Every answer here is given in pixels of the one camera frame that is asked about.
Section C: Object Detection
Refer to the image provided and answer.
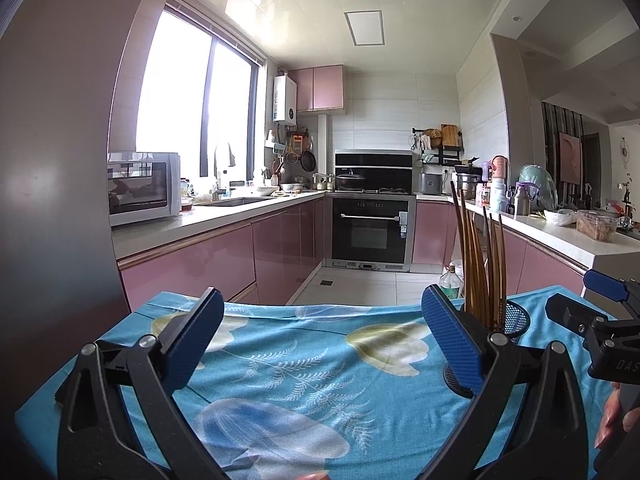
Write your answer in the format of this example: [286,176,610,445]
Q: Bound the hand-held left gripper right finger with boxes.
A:
[421,284,587,480]

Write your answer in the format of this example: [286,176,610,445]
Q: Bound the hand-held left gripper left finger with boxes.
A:
[56,287,225,480]

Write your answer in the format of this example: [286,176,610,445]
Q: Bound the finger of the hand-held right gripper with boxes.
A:
[584,270,640,312]
[546,292,616,348]

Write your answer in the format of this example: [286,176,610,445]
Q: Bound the black mesh utensil holder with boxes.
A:
[442,300,532,400]

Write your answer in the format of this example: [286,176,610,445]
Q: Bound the bundle of wooden chopsticks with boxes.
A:
[450,180,509,329]

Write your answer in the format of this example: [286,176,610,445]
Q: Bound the person's right hand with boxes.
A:
[594,382,626,449]

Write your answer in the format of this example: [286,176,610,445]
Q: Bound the short pink base cabinets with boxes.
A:
[412,200,591,306]

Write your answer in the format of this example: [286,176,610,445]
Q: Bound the cooking oil bottle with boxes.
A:
[439,265,464,301]

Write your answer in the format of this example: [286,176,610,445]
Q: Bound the clear snack container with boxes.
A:
[576,210,620,243]

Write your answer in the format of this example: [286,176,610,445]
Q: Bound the long pink base cabinets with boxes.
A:
[117,195,331,314]

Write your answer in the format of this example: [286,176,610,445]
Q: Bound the white bowl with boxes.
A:
[543,208,576,227]

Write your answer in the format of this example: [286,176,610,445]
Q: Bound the mint green covered appliance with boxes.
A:
[517,165,557,211]

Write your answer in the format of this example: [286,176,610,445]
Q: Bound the blue floral tablecloth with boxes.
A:
[15,285,618,480]

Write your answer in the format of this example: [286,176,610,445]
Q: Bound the black built-in oven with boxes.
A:
[325,194,417,272]

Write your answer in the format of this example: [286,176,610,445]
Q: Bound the white plastic bottle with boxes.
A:
[490,177,510,214]

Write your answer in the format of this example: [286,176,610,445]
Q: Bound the steel kitchen sink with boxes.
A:
[195,196,271,209]

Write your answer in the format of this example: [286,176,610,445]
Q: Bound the stainless steamer pot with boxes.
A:
[456,172,480,200]

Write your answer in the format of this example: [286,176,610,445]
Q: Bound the grey rice cooker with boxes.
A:
[417,172,445,196]

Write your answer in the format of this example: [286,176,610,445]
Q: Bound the white countertop oven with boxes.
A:
[108,152,182,227]

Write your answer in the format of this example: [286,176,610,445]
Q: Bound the steel sink faucet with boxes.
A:
[214,142,236,199]

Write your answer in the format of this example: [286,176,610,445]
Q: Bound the black wok with lid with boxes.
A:
[335,170,367,192]

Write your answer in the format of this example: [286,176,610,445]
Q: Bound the black range hood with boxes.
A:
[334,149,414,194]

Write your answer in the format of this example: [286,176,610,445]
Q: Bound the grey refrigerator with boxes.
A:
[0,0,166,411]

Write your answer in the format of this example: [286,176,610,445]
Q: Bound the kitchen window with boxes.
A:
[136,0,266,182]

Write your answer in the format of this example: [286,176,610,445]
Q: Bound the white water heater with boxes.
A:
[272,74,299,124]

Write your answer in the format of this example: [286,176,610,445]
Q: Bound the ceiling light panel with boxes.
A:
[344,10,387,47]

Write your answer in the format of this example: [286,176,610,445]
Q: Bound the framed wall picture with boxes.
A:
[557,131,583,185]

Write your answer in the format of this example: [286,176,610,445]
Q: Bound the black wall rack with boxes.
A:
[411,127,464,166]

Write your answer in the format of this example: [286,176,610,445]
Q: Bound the pink wall cabinet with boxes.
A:
[289,65,346,114]

